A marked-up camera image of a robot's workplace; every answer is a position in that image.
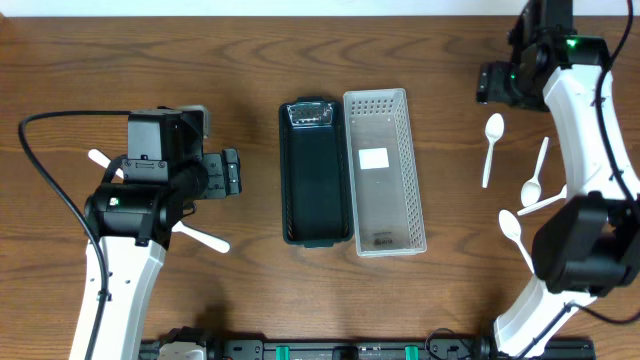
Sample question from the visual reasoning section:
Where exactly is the white plastic spoon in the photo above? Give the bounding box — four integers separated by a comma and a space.
498, 209, 534, 273
482, 113, 505, 189
520, 137, 550, 207
517, 185, 568, 216

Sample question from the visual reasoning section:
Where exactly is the clear perforated plastic basket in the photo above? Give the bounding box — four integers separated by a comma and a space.
343, 88, 427, 257

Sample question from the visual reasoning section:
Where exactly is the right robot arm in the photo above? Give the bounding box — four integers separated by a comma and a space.
470, 0, 639, 359

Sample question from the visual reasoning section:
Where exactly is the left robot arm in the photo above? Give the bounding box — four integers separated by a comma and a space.
70, 105, 241, 359

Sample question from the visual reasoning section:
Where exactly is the wooden fork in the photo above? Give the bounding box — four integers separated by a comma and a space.
172, 221, 231, 254
88, 148, 124, 179

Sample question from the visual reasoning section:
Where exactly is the black perforated plastic basket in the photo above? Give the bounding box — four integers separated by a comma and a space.
278, 97, 354, 248

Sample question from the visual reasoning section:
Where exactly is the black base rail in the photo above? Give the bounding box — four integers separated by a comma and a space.
139, 327, 597, 360

